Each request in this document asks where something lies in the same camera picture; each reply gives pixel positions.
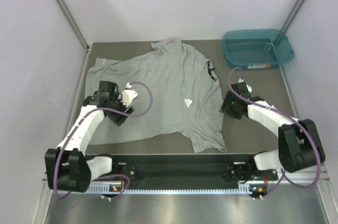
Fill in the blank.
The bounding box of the grey adidas t-shirt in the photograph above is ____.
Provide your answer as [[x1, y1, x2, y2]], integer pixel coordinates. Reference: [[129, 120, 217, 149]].
[[85, 39, 227, 153]]

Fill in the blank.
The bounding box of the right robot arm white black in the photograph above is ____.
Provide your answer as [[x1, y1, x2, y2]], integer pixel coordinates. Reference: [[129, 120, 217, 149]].
[[220, 82, 325, 180]]

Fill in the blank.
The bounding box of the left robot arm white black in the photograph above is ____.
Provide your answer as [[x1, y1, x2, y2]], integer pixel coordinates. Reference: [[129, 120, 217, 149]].
[[44, 81, 138, 192]]

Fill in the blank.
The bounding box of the teal plastic bin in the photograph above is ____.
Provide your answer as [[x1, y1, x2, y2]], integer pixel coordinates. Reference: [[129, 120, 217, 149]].
[[221, 29, 294, 70]]

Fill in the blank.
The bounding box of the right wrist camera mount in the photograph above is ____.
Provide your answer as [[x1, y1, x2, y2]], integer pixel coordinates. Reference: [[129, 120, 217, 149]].
[[237, 78, 252, 99]]

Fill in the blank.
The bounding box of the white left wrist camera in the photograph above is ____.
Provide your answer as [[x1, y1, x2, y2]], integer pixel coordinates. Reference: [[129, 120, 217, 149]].
[[120, 83, 138, 108]]

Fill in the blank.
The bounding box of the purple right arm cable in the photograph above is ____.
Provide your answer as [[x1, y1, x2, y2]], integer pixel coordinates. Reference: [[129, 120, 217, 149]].
[[227, 67, 323, 200]]

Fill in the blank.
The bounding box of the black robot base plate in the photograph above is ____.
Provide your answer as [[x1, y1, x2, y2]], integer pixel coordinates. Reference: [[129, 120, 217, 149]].
[[89, 154, 279, 190]]

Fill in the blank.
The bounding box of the slotted grey cable duct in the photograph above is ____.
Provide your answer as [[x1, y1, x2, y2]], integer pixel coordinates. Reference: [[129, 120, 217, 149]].
[[87, 183, 267, 194]]

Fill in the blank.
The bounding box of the aluminium front rail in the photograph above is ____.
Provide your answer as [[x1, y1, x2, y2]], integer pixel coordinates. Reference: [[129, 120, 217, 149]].
[[42, 163, 331, 182]]

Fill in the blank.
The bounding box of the left aluminium frame post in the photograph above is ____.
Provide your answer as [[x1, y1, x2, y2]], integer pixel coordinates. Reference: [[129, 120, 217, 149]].
[[55, 0, 90, 51]]

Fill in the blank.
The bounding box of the aluminium frame post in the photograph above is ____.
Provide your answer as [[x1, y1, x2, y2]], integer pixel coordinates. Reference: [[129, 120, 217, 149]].
[[55, 0, 90, 51], [279, 0, 324, 33]]

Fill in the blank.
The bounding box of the right aluminium frame post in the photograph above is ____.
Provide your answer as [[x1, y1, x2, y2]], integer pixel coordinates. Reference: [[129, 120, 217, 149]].
[[279, 0, 324, 33]]

